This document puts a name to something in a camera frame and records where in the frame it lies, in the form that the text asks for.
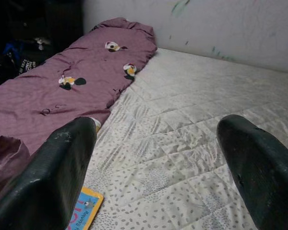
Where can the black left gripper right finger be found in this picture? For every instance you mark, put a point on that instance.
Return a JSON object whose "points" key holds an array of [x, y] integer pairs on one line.
{"points": [[266, 182]]}

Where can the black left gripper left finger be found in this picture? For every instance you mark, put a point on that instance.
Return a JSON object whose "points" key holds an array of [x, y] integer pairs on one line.
{"points": [[43, 182]]}

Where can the blue yellow children's book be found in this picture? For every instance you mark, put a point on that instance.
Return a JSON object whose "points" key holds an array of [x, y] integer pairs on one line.
{"points": [[88, 210]]}

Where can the purple cartoon print blanket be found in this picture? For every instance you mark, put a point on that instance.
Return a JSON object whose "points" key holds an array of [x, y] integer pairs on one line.
{"points": [[62, 100]]}

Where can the white quilted mattress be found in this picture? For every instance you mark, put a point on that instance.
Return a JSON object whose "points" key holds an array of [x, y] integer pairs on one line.
{"points": [[172, 143]]}

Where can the black bag white print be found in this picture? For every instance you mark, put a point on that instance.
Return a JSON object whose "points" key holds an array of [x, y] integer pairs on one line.
{"points": [[26, 65]]}

